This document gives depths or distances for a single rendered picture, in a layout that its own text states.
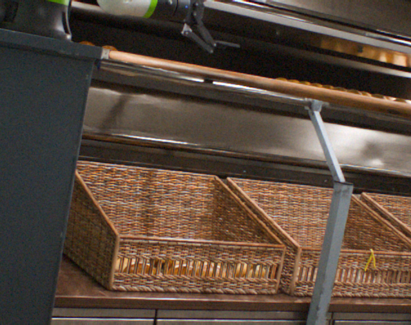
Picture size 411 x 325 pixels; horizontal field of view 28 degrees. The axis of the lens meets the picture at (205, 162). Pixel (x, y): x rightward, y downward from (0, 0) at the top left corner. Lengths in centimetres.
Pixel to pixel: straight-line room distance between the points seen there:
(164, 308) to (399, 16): 156
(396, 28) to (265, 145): 70
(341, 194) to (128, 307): 69
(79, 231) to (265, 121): 86
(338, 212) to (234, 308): 41
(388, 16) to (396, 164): 58
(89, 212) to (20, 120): 102
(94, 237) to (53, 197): 91
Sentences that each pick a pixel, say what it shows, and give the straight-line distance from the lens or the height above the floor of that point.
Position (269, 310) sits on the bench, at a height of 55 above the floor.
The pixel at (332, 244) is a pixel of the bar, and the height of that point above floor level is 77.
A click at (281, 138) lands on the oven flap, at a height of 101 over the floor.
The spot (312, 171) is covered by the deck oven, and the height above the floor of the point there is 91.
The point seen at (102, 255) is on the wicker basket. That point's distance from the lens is 225.
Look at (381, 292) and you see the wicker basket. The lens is 273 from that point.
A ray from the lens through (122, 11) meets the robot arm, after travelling 199.
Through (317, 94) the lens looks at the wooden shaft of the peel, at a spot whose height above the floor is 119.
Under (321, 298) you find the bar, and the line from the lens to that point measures 243.
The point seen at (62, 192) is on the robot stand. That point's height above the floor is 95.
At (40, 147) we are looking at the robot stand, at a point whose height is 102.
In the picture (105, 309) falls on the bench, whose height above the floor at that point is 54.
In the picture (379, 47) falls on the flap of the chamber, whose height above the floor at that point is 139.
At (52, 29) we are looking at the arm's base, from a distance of 139.
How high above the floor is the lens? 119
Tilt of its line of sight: 6 degrees down
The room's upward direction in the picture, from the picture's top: 10 degrees clockwise
